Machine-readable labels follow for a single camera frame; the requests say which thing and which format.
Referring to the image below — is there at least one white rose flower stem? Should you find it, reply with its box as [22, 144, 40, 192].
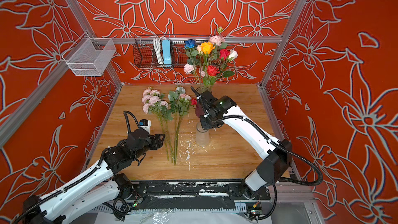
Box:
[217, 49, 238, 78]

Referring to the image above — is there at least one pink carnation spray stem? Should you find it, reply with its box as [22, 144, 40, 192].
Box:
[209, 27, 225, 48]

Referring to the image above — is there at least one peach rose flower stem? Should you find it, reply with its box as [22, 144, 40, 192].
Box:
[196, 45, 203, 55]

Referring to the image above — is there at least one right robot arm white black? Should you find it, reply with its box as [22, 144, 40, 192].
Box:
[191, 87, 323, 195]

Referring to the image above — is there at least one purple ribbed glass vase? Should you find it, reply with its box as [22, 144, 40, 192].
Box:
[195, 86, 212, 118]

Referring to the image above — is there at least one mixed flower bunch on table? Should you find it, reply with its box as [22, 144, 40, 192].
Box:
[142, 87, 173, 161]

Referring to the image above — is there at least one pink peony flower stem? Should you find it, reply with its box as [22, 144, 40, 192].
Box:
[183, 63, 206, 86]

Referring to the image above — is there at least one blue rose flower stem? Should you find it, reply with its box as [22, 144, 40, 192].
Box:
[184, 39, 199, 66]

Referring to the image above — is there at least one blue flat box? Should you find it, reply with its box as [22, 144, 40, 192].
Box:
[162, 39, 172, 67]

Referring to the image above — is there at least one pink mini rose spray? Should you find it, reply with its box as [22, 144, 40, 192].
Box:
[168, 86, 198, 165]

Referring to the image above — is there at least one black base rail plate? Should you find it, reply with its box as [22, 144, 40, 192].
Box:
[126, 179, 271, 214]

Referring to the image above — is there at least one white mesh wall basket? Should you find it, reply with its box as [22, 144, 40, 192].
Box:
[62, 38, 116, 77]

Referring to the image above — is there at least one clear ribbed glass vase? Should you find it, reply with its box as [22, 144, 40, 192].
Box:
[195, 122, 210, 147]

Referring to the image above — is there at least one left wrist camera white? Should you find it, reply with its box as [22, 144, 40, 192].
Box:
[138, 119, 152, 133]

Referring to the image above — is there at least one black wire wall basket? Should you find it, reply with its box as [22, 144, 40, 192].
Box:
[133, 35, 228, 68]

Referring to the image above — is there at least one yellow rose flower stem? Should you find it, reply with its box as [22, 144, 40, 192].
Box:
[200, 42, 215, 75]

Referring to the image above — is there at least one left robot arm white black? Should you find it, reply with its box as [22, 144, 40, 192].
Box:
[14, 111, 165, 224]

